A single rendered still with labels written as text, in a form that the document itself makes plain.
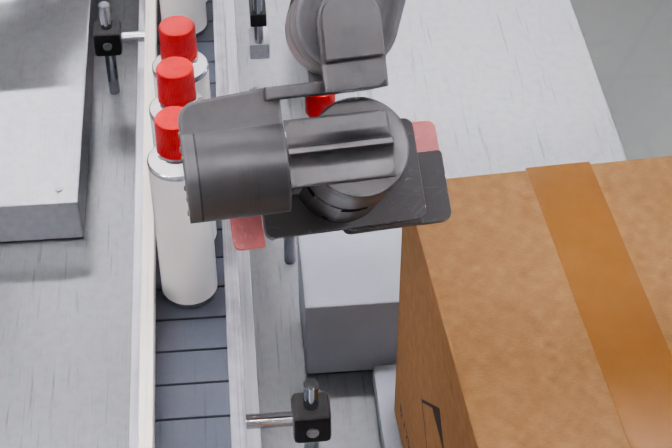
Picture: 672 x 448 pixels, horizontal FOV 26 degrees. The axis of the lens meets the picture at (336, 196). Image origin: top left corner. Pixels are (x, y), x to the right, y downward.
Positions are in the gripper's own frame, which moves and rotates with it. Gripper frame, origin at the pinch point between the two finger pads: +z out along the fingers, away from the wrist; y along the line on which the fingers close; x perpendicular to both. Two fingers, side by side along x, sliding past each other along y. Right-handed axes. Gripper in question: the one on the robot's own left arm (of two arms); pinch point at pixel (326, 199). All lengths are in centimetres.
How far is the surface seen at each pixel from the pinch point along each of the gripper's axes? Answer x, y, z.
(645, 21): -57, -98, 200
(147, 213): -6.2, 12.6, 38.2
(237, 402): 12.7, 7.4, 16.8
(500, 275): 6.8, -11.6, 1.7
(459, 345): 11.3, -7.2, -2.1
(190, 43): -19.6, 6.7, 28.9
